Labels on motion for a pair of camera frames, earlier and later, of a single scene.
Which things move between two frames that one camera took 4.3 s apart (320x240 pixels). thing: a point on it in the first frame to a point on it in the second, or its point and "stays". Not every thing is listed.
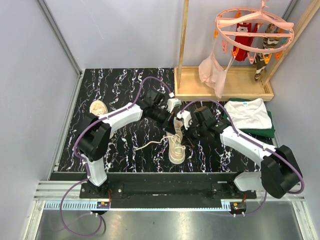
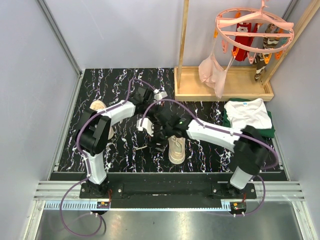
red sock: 242,54 stays
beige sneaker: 176,147 stays
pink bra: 212,74 stays
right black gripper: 191,139 to 153,143
